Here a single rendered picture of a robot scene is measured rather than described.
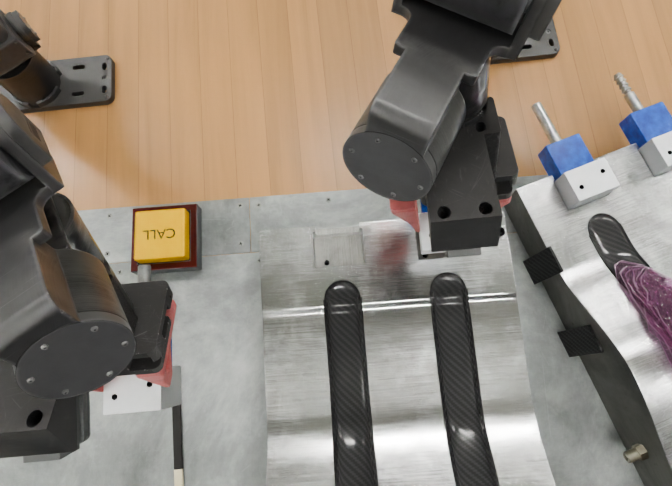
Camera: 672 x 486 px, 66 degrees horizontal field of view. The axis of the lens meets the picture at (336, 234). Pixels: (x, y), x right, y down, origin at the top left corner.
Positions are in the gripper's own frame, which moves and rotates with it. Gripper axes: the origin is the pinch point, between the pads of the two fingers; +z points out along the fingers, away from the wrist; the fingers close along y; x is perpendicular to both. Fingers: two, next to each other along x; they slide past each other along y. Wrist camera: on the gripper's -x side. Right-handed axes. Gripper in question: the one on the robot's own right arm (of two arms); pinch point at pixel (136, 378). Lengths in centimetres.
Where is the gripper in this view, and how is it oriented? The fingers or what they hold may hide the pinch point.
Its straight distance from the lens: 50.0
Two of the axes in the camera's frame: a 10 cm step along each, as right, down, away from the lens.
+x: -0.6, -7.3, 6.8
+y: 10.0, -0.9, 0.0
